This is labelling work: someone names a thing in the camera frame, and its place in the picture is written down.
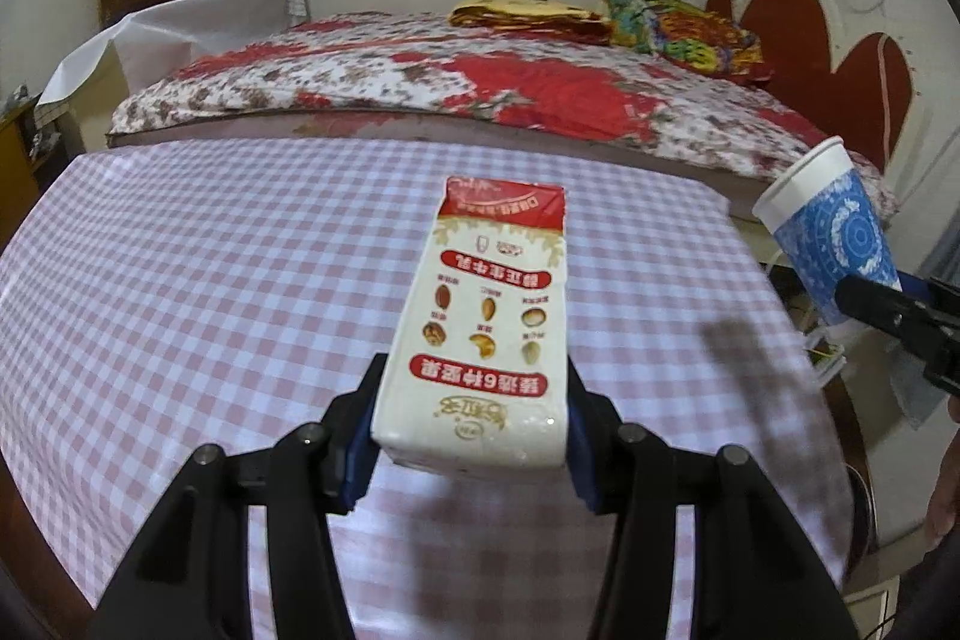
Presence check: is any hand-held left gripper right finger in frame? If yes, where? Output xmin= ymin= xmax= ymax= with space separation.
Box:
xmin=564 ymin=359 xmax=860 ymax=640

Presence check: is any white cover sheet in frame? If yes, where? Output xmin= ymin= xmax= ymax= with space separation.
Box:
xmin=36 ymin=0 xmax=305 ymax=109

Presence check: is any red headboard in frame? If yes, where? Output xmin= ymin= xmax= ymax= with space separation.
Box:
xmin=705 ymin=0 xmax=916 ymax=170

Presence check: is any blue white paper cup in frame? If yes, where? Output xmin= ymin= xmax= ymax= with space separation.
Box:
xmin=751 ymin=136 xmax=905 ymax=327

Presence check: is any yellow folded blanket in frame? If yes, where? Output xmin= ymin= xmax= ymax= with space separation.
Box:
xmin=448 ymin=0 xmax=610 ymax=41

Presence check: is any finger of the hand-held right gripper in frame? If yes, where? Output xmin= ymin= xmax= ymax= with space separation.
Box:
xmin=835 ymin=274 xmax=960 ymax=397

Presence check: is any bed with floral sheet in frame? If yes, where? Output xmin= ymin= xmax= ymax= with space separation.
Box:
xmin=105 ymin=6 xmax=901 ymax=214

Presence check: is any grey hanging cloth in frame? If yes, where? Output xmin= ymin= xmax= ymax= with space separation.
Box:
xmin=889 ymin=340 xmax=938 ymax=431

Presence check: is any pink checkered tablecloth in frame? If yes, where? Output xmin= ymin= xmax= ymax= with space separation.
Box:
xmin=0 ymin=137 xmax=856 ymax=640

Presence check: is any colourful patterned pillow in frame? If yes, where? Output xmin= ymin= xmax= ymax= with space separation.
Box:
xmin=600 ymin=0 xmax=766 ymax=80

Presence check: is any wooden cabinet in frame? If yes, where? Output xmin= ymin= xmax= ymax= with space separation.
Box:
xmin=0 ymin=85 xmax=68 ymax=221

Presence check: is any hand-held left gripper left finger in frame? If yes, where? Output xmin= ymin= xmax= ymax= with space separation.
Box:
xmin=86 ymin=351 xmax=391 ymax=640

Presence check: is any red white drink carton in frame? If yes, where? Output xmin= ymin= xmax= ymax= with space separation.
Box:
xmin=370 ymin=175 xmax=571 ymax=470

